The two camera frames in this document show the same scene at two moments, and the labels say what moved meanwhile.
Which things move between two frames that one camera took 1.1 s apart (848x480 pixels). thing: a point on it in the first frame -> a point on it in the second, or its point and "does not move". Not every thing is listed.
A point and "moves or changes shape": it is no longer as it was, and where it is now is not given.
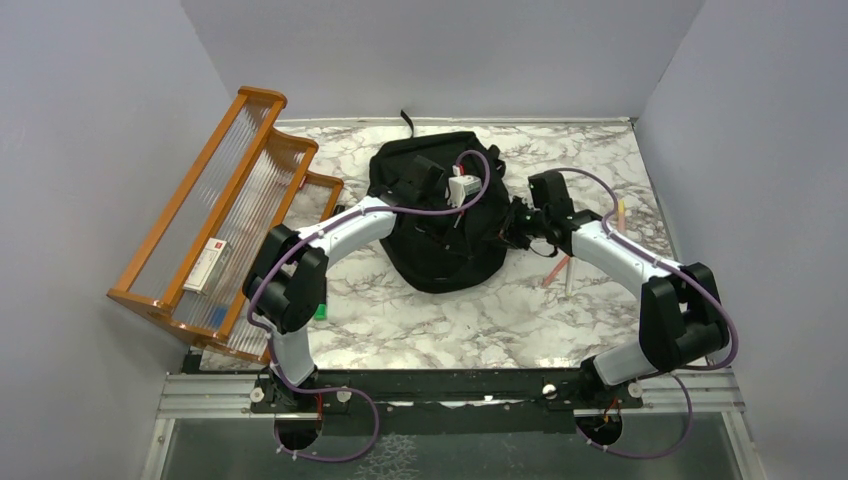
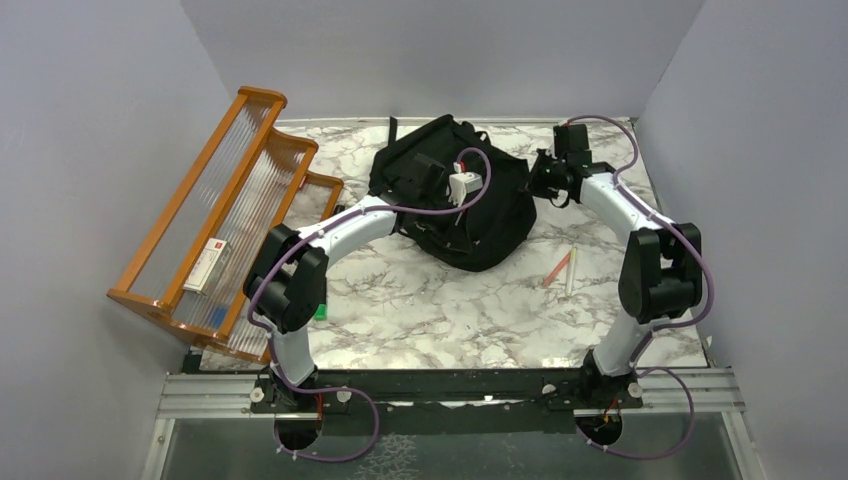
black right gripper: (509, 232) -> (536, 188)
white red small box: (208, 266) does not move
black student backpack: (452, 217) moves or changes shape
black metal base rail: (452, 401) does not move
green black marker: (321, 312) does not move
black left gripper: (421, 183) does not move
